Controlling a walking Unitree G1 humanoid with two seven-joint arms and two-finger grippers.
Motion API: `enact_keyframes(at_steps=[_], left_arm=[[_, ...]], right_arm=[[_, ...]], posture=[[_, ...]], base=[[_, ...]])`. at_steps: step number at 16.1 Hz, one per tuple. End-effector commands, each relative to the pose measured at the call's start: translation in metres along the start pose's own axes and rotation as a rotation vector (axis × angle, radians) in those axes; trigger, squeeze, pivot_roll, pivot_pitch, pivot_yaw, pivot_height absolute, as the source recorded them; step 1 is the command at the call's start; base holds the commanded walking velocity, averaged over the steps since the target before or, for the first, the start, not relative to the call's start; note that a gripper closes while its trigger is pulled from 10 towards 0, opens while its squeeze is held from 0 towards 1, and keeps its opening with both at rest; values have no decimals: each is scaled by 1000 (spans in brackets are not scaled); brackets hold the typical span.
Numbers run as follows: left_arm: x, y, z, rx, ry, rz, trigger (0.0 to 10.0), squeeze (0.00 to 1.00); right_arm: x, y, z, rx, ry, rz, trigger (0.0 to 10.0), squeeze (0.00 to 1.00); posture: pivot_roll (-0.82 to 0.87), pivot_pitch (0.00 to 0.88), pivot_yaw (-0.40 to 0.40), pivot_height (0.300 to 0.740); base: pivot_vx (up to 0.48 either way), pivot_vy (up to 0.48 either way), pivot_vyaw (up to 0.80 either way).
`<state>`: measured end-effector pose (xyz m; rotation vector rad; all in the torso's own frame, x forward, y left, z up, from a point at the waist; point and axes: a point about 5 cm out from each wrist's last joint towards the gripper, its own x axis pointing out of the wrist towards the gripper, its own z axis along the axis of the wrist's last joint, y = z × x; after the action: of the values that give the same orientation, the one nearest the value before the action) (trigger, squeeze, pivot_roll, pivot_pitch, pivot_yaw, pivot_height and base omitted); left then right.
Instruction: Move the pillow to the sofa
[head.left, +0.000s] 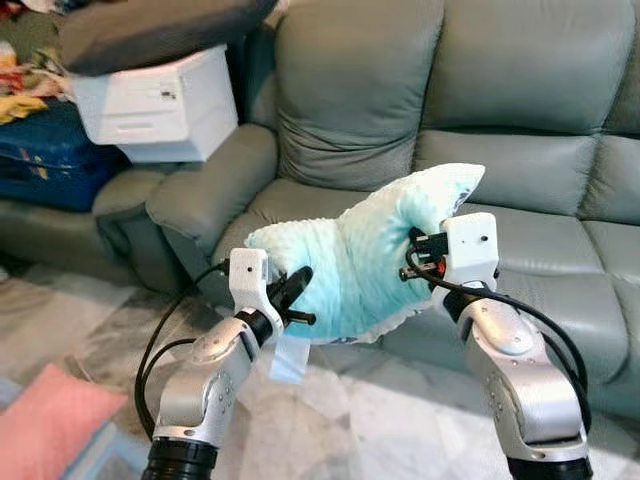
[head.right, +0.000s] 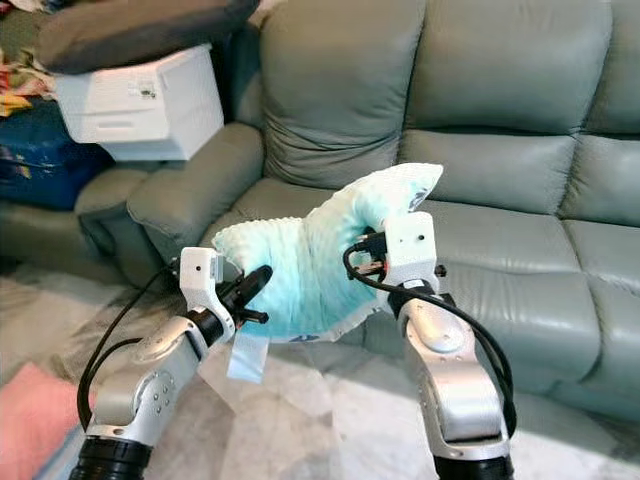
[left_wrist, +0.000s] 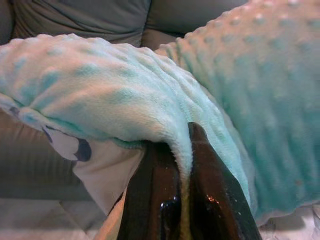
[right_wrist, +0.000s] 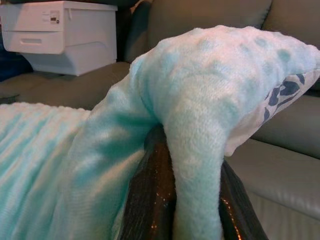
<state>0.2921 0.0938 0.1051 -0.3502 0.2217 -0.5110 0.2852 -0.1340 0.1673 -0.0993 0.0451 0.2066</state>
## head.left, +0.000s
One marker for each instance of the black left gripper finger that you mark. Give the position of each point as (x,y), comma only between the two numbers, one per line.
(294,286)

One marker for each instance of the mint dotted fleece pillow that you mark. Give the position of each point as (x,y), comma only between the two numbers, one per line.
(365,260)

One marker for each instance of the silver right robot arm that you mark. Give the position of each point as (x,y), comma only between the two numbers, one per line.
(520,380)

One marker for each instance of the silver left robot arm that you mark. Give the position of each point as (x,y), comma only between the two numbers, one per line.
(205,385)

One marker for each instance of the large grey-green leather sofa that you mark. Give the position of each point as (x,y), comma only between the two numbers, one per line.
(520,80)

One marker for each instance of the small grey-green leather sofa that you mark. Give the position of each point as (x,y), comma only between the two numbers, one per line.
(60,235)

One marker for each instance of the white storage box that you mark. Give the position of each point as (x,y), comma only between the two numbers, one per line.
(160,105)

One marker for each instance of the pink blue checked mat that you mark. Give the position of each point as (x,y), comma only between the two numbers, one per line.
(110,455)

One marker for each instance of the blue suitcase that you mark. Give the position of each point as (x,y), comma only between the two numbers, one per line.
(50,155)

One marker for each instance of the dark grey cushion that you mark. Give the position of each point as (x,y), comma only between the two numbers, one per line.
(150,35)

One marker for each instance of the colourful clothes pile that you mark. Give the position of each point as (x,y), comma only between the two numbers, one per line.
(25,85)

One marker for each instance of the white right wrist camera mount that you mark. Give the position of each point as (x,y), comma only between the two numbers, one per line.
(472,245)

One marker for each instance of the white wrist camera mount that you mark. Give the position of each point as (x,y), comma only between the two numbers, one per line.
(472,245)
(248,275)

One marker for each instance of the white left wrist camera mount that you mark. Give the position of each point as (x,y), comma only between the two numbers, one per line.
(248,275)

